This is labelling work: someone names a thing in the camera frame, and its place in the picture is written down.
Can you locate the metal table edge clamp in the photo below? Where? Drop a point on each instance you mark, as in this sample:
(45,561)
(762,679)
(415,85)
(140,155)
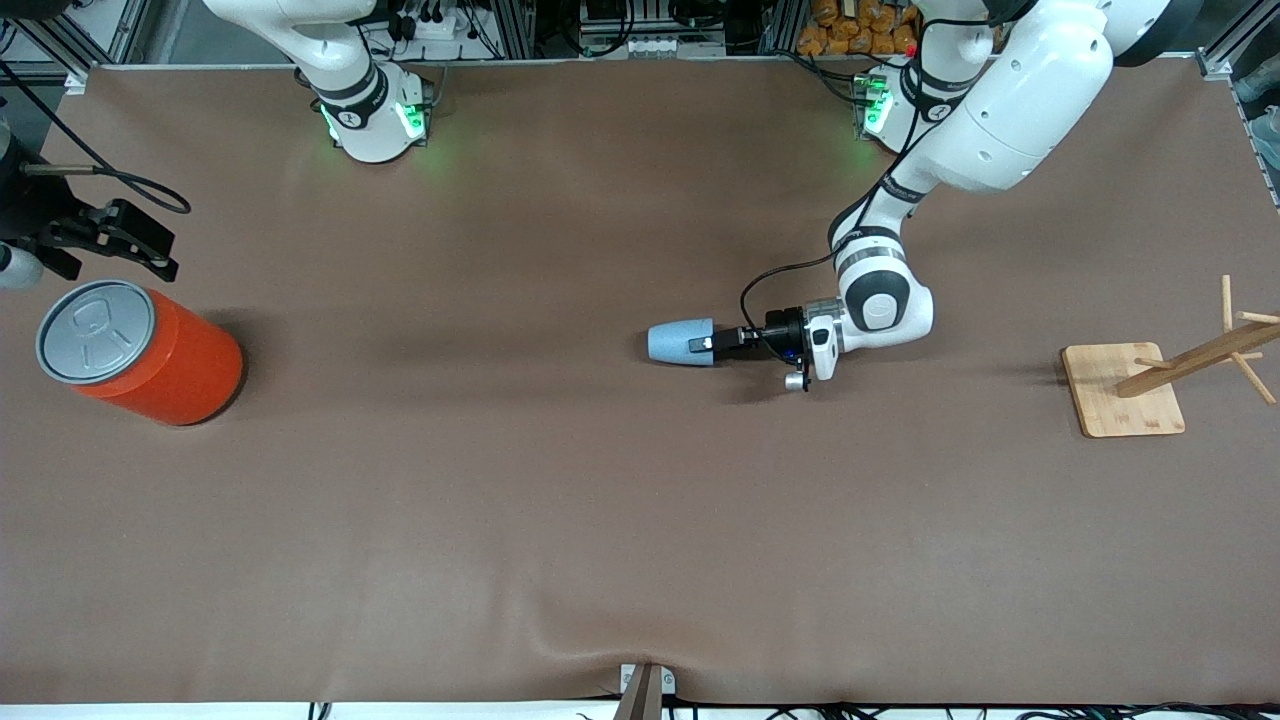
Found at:
(645,690)

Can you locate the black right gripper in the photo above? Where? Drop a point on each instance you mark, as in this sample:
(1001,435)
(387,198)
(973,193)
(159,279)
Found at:
(22,205)

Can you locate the blue plastic cup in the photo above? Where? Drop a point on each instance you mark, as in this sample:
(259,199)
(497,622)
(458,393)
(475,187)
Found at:
(670,342)

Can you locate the orange can with silver lid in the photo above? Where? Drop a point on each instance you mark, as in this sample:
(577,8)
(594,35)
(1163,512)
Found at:
(190,370)

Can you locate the wooden mug tree stand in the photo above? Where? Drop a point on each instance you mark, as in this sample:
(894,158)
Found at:
(1120,400)

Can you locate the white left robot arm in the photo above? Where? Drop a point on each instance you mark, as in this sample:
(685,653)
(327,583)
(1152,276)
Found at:
(1020,110)

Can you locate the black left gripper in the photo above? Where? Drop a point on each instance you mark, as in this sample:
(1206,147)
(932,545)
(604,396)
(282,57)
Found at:
(776,332)

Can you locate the orange snack bag pile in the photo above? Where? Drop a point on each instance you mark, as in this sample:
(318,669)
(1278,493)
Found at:
(850,30)

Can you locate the white power strip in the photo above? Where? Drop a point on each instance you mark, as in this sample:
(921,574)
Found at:
(435,25)

